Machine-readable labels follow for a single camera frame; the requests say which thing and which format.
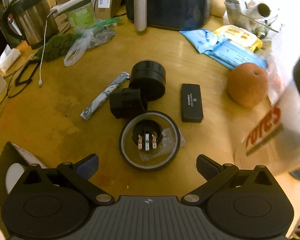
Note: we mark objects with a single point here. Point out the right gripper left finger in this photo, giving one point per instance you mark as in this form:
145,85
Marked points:
78,175

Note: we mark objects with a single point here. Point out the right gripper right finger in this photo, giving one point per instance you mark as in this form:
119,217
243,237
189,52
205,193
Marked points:
218,177

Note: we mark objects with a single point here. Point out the black tape roll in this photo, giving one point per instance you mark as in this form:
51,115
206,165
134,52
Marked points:
130,151

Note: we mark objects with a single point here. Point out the clear plastic case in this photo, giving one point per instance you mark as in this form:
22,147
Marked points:
164,148

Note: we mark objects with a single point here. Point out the white lidded jar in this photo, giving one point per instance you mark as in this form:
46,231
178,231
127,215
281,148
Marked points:
13,174

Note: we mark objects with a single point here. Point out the black rectangular case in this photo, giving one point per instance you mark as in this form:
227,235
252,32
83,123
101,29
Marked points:
191,103

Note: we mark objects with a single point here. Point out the black round plug adapter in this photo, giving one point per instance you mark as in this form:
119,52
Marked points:
147,134

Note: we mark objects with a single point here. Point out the black cube adapter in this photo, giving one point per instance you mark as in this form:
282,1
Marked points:
128,103

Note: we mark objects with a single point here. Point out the patterned grey pen stick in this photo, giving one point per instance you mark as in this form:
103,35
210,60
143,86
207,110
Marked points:
103,96

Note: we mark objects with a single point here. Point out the black cylinder case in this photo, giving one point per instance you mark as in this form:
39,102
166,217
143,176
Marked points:
150,78

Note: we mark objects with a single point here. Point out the shaker bottle grey lid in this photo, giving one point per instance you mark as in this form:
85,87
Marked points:
275,141

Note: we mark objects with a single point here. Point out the brown cardboard box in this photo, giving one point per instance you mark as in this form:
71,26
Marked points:
13,153

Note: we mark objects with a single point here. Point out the orange-brown apple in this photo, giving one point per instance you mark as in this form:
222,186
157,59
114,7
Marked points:
248,84

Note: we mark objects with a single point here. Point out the blue wipes pack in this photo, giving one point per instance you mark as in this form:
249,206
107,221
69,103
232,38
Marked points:
232,55
203,40

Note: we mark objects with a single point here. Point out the green mesh produce bag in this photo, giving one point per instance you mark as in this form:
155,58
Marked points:
58,46

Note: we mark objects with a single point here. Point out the white tissue box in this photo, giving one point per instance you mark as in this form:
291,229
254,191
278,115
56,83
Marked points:
8,57

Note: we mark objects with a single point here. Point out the clear plastic bag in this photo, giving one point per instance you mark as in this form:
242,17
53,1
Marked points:
90,39

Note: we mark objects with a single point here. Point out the yellow wipes pack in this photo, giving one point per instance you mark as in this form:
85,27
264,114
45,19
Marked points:
240,36

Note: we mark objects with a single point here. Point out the green label can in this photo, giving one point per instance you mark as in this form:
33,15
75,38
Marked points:
81,16

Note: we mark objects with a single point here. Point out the glass bowl with clutter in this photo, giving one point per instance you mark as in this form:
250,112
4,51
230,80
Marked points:
256,18

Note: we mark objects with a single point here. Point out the steel electric kettle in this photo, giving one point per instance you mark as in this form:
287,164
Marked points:
33,20

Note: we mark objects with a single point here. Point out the black air fryer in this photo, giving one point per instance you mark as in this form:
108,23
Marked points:
168,14

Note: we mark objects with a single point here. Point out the white power strip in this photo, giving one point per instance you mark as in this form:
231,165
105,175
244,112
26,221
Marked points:
61,8

